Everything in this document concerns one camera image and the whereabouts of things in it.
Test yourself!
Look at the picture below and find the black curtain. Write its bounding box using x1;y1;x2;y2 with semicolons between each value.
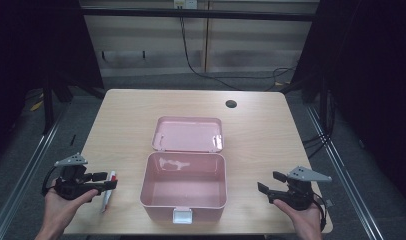
280;0;406;209
0;0;105;161

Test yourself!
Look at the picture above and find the person's right hand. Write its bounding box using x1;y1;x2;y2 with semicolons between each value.
272;198;326;240

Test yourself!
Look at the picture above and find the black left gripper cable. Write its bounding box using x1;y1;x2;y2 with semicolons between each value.
41;165;58;198

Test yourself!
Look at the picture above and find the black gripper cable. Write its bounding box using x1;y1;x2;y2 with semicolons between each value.
312;192;334;232
41;165;58;198

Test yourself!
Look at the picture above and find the bundle of black floor cables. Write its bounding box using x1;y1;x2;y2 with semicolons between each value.
302;88;337;160

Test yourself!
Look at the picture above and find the metal floor rail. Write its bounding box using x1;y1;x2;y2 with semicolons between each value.
0;108;67;240
305;103;390;240

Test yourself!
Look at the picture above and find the pink plastic storage box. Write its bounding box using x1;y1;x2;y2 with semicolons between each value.
139;115;228;225

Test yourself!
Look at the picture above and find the long black power cable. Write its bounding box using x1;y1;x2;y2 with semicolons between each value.
178;7;297;92

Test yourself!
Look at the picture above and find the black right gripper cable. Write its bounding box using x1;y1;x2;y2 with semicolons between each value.
312;192;334;232

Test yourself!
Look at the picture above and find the white wall socket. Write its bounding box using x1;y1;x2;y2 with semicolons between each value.
173;0;199;10

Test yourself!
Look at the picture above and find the yellow floor tape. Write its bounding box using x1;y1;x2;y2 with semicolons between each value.
29;94;46;112

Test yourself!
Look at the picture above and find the person's left hand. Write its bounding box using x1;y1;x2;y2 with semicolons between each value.
40;181;100;232

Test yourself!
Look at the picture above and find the black horizontal bar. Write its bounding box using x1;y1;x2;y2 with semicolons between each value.
80;7;321;22

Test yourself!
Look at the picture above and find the white pen with red cap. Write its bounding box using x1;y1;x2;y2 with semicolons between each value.
100;170;118;214

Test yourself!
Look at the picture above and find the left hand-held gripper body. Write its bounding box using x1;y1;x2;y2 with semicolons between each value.
53;152;101;201

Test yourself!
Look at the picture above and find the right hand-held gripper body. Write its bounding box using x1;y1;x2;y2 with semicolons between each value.
268;165;333;212

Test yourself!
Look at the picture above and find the black metal stand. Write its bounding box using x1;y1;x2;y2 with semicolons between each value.
41;78;56;135

